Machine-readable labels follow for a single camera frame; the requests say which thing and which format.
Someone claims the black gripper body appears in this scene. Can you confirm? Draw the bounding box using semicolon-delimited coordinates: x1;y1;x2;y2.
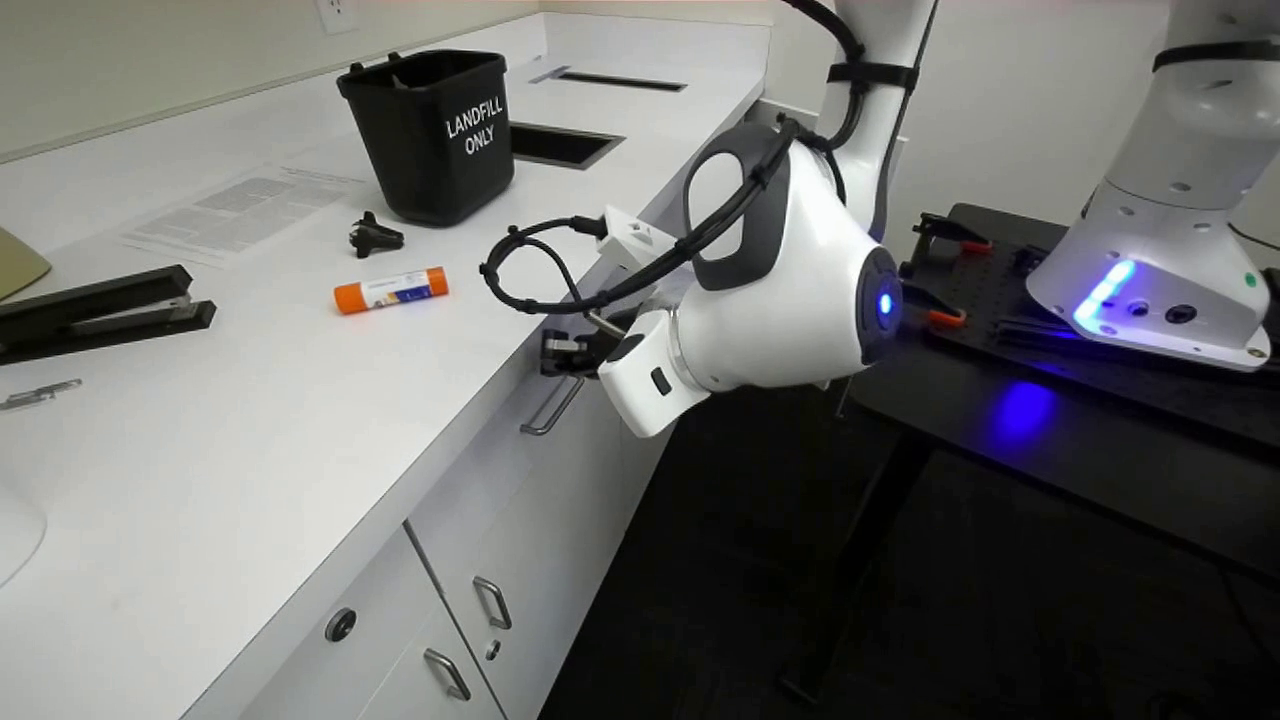
572;309;646;385

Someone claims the printed paper sheet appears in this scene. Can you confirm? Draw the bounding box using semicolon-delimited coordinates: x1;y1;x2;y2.
135;162;372;258

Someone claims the orange capped glue stick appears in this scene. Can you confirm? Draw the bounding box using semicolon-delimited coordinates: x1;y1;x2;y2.
327;264;452;321

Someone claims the silver cabinet handle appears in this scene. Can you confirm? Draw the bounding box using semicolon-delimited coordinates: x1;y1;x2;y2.
418;644;476;708
468;573;516;637

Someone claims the tan flat object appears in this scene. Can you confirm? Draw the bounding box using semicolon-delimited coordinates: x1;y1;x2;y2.
0;229;56;304

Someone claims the silver drawer pull handle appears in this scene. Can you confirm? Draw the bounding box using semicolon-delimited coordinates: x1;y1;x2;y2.
520;371;586;438

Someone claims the black stapler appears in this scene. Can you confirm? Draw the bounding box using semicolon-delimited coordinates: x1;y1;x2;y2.
0;264;221;366

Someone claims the black clamp orange handle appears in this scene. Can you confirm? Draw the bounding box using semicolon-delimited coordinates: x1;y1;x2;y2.
901;274;973;337
912;212;1001;258

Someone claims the black landfill only bin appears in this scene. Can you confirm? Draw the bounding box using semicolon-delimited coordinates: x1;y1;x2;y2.
332;49;516;232

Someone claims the black binder clip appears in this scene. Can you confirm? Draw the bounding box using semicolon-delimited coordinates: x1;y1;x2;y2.
349;207;407;264

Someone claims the black robot table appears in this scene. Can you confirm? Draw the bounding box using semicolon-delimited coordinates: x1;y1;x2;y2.
834;199;1280;581

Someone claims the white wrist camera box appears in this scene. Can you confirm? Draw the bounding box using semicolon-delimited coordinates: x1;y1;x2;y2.
601;204;672;281

